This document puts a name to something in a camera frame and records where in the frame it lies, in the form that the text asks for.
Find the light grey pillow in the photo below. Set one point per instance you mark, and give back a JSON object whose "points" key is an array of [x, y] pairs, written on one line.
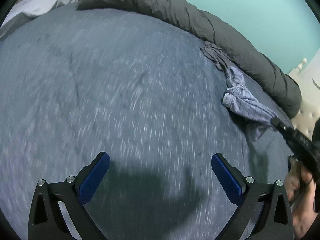
{"points": [[26, 11]]}

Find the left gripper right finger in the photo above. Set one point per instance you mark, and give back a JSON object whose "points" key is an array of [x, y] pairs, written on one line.
{"points": [[263, 205]]}

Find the dark grey rolled duvet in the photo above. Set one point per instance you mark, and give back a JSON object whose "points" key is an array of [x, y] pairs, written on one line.
{"points": [[209, 28]]}

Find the blue plaid shorts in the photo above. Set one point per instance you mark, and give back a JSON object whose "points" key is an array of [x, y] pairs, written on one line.
{"points": [[239, 99]]}

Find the person's right hand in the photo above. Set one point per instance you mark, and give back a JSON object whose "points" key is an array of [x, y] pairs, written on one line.
{"points": [[304, 215]]}

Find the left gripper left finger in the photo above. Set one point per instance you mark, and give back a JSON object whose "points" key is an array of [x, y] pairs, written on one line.
{"points": [[45, 217]]}

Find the crumpled grey garment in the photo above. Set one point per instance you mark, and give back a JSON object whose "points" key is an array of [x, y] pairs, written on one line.
{"points": [[217, 56]]}

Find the blue patterned bed cover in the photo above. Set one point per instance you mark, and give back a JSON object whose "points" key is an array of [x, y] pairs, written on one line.
{"points": [[78, 82]]}

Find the cream tufted headboard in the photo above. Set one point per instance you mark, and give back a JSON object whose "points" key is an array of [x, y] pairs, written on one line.
{"points": [[308, 113]]}

